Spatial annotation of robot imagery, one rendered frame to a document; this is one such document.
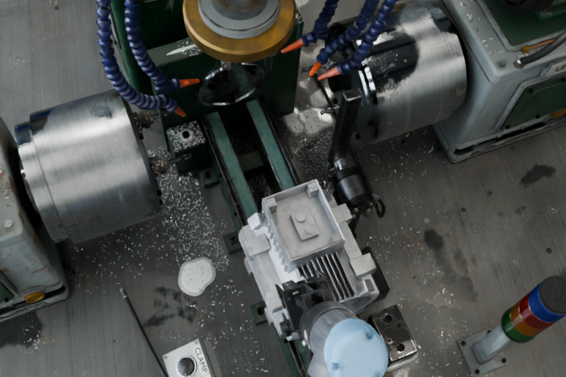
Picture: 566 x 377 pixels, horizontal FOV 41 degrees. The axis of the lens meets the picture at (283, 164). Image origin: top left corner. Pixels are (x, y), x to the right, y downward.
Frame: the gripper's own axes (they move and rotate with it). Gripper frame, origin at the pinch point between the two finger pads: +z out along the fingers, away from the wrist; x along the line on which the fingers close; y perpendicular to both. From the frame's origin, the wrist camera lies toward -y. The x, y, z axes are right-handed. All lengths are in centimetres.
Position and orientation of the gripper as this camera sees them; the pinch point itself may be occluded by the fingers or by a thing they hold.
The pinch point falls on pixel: (296, 306)
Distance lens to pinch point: 127.2
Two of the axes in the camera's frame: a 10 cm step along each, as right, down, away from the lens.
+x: -9.3, 3.1, -1.9
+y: -2.9, -9.5, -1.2
